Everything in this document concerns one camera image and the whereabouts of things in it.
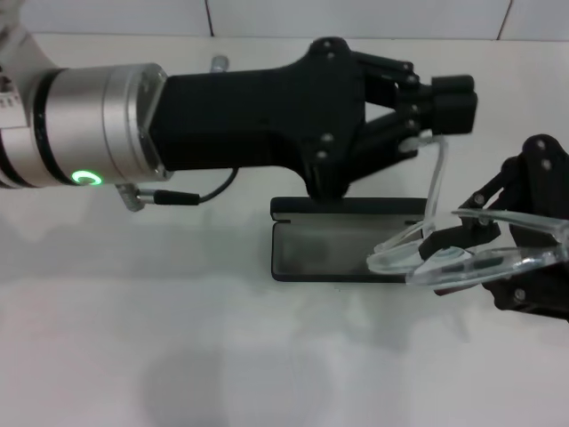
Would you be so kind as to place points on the clear white glasses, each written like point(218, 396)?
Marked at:
point(524, 220)

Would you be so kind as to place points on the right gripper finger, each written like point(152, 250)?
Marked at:
point(484, 195)
point(502, 289)

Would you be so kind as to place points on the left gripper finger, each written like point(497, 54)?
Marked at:
point(453, 113)
point(451, 84)

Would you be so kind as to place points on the black glasses case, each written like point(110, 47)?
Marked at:
point(311, 253)

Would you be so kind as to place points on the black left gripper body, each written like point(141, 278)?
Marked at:
point(249, 120)

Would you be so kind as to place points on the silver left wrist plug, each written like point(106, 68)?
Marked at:
point(220, 63)

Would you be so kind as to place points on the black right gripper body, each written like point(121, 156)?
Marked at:
point(547, 187)

